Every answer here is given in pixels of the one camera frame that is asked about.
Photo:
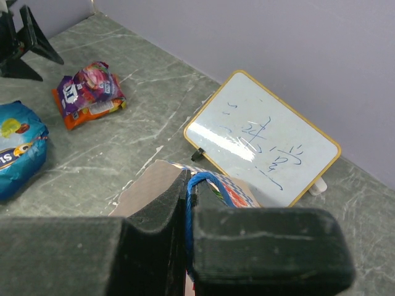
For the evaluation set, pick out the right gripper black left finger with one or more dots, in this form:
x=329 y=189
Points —
x=58 y=255

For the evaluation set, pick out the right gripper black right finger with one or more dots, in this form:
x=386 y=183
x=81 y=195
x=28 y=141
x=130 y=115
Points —
x=267 y=251

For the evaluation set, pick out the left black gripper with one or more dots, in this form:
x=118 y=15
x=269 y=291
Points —
x=30 y=36

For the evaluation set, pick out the blue checkered paper bag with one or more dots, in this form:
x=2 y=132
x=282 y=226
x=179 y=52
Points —
x=210 y=191

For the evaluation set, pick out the purple snack packet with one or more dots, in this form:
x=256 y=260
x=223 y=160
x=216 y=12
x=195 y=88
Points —
x=92 y=84

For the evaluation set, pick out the blue candy packet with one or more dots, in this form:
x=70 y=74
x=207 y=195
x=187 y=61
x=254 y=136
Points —
x=23 y=146

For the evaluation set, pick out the orange snack packet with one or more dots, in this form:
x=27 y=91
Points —
x=91 y=112

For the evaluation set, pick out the small whiteboard on stand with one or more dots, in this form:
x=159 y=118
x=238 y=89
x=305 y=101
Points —
x=249 y=133

